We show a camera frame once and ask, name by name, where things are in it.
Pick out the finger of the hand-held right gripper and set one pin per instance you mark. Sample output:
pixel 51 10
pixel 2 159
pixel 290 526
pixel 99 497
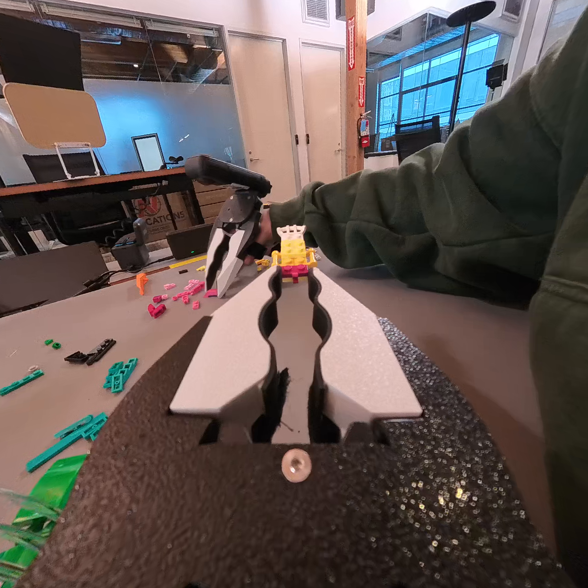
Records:
pixel 210 262
pixel 236 257

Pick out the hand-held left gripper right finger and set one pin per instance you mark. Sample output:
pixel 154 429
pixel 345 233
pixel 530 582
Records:
pixel 363 363

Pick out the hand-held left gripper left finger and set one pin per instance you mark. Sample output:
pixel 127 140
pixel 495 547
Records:
pixel 225 363

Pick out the magenta lego wedge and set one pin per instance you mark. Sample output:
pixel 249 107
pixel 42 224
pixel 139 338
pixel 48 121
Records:
pixel 211 293

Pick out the pile of pink lego pieces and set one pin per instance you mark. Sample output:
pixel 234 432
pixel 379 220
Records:
pixel 183 294

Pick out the yellow white lego assembly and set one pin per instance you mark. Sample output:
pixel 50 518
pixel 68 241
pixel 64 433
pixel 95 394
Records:
pixel 294 252

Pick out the person's right forearm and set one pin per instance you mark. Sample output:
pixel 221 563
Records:
pixel 390 220

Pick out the small orange lego piece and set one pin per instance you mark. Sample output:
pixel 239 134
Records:
pixel 142 282

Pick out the pile of teal lego pieces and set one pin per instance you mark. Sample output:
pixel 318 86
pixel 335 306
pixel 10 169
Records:
pixel 117 376

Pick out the black lego piece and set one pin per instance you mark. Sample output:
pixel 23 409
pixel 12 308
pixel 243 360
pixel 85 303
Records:
pixel 101 350
pixel 76 357

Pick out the person's right hand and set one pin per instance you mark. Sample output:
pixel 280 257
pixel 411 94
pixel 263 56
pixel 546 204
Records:
pixel 267 227

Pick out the black power station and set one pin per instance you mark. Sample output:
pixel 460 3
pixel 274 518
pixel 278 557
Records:
pixel 188 241

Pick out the wooden crate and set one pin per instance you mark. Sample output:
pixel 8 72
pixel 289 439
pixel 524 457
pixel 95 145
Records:
pixel 211 202

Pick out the printed cardboard box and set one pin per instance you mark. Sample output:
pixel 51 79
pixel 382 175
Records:
pixel 160 216

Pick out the white door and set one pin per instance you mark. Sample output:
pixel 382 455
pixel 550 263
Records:
pixel 321 115
pixel 262 115

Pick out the grey battery charger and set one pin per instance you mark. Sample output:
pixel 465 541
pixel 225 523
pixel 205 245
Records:
pixel 131 250

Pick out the dark framed monitor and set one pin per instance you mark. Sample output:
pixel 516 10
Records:
pixel 148 151

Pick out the wooden desk with black legs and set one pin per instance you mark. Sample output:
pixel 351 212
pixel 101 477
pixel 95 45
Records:
pixel 92 181

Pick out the red fire extinguisher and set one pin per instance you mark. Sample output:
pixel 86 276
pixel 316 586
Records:
pixel 364 133

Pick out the black flat panel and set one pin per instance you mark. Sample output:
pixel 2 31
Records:
pixel 46 275

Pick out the black office chair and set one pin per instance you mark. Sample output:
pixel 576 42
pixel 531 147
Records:
pixel 418 138

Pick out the person's green sweatshirt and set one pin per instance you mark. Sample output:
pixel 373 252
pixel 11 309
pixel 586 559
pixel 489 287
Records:
pixel 560 321

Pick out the green plastic bag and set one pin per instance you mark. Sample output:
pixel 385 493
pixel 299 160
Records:
pixel 50 487

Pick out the black floor lamp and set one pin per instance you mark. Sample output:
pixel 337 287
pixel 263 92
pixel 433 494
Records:
pixel 471 10

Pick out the wooden post with red signs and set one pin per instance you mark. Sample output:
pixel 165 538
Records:
pixel 356 128

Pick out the white wall vent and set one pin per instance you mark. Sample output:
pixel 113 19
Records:
pixel 316 11

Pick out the large black wall screen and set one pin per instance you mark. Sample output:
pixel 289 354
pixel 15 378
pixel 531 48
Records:
pixel 41 55

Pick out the black wall speaker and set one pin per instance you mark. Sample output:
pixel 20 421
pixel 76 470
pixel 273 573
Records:
pixel 496 76

